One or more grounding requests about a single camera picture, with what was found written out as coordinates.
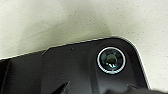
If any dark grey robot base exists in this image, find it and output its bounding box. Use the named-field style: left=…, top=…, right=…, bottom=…
left=0, top=35, right=152, bottom=94

